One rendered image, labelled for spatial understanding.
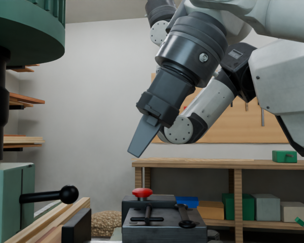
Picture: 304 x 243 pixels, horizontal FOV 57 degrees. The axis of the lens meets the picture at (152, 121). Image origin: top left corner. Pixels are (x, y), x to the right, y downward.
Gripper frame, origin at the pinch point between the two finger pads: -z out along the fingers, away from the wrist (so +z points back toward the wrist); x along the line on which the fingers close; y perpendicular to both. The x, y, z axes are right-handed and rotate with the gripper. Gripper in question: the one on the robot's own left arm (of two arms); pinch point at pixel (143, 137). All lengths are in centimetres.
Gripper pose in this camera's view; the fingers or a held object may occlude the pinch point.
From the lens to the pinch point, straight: 41.5
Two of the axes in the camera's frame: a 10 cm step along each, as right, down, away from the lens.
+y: -8.7, -5.0, 0.5
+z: 5.0, -8.7, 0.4
